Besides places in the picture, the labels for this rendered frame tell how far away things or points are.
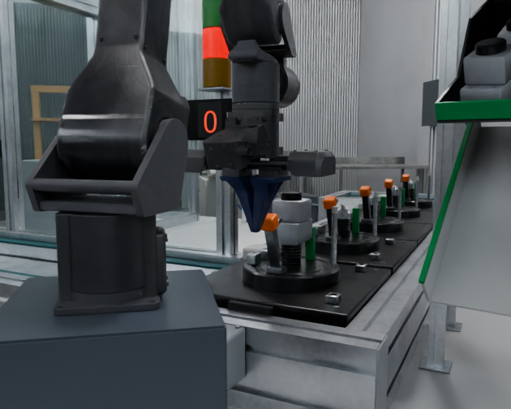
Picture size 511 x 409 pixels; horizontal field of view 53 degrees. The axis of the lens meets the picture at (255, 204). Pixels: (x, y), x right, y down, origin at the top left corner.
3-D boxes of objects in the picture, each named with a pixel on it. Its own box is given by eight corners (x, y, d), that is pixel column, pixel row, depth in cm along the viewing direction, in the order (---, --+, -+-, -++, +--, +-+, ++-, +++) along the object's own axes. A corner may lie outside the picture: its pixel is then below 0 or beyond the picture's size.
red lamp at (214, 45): (222, 56, 86) (221, 25, 85) (197, 58, 88) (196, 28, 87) (236, 60, 90) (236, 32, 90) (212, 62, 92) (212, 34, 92)
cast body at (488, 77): (502, 117, 53) (500, 49, 50) (461, 115, 56) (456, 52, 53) (531, 88, 58) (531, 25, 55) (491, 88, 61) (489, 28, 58)
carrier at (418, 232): (417, 251, 103) (419, 188, 102) (305, 240, 114) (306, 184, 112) (432, 232, 125) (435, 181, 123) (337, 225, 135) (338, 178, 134)
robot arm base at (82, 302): (51, 316, 31) (47, 218, 30) (68, 286, 37) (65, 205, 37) (168, 308, 32) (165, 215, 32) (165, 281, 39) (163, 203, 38)
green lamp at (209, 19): (221, 25, 85) (221, -6, 85) (196, 27, 87) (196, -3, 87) (236, 31, 90) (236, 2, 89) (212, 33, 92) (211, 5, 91)
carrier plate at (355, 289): (347, 332, 59) (348, 313, 58) (174, 303, 69) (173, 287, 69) (390, 281, 80) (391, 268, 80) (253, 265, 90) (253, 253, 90)
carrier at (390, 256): (392, 279, 81) (395, 200, 80) (257, 263, 92) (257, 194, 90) (417, 251, 103) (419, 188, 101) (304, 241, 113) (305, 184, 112)
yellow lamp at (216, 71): (222, 86, 86) (222, 56, 86) (197, 88, 89) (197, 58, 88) (236, 88, 91) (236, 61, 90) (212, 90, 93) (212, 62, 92)
